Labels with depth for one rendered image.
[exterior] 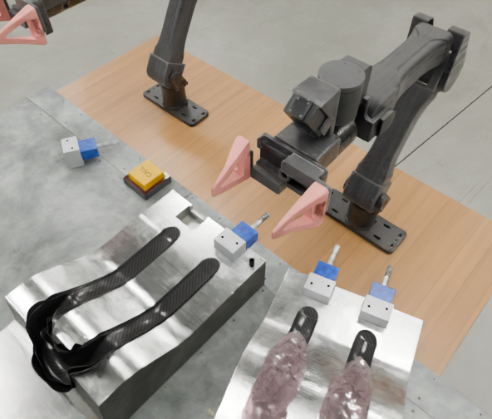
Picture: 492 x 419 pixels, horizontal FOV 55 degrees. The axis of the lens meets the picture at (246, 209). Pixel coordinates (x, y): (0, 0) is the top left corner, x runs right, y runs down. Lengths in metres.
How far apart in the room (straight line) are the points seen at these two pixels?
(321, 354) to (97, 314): 0.38
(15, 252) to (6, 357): 0.27
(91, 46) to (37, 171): 2.00
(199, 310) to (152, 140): 0.55
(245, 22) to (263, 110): 1.98
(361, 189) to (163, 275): 0.42
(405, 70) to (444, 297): 0.48
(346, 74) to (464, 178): 1.87
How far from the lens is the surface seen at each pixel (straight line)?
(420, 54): 0.80
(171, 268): 0.91
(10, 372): 0.93
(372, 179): 0.96
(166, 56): 1.24
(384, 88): 0.72
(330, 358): 0.85
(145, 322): 0.86
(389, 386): 0.85
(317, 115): 0.56
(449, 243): 1.12
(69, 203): 1.17
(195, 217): 1.00
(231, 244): 0.89
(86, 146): 1.23
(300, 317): 0.89
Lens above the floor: 1.65
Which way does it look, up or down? 52 degrees down
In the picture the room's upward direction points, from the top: straight up
